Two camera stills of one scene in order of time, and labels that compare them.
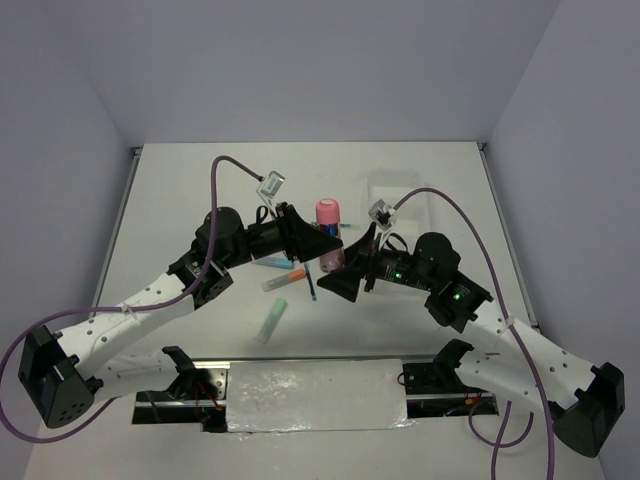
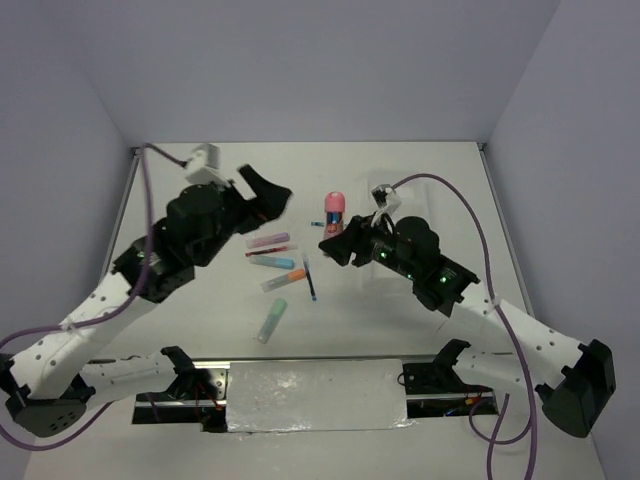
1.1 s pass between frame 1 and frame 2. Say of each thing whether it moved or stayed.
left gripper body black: moved
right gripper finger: moved
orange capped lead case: stayed
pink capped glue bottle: moved
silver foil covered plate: stayed
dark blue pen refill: stayed
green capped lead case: stayed
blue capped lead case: stayed
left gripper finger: moved
